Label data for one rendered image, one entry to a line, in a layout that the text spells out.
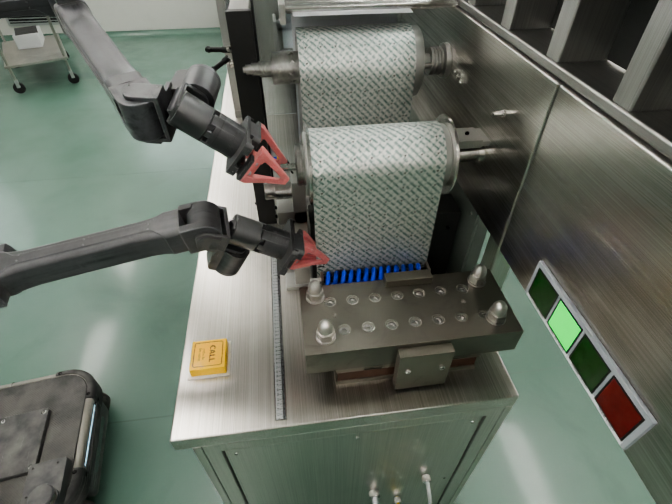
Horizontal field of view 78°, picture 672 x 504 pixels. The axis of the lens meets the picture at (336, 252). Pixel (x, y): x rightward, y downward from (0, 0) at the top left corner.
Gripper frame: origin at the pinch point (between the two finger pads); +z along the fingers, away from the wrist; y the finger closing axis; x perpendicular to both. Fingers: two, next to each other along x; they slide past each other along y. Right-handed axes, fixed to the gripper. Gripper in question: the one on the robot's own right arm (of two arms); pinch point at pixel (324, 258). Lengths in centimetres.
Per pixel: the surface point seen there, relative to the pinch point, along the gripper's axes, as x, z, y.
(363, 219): 12.1, 1.7, 0.3
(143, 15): -157, -104, -556
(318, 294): -2.3, -1.1, 8.2
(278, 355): -19.9, -1.3, 10.7
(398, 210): 16.7, 6.6, 0.3
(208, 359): -24.8, -14.4, 11.3
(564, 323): 26.0, 19.7, 29.9
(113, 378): -137, -24, -47
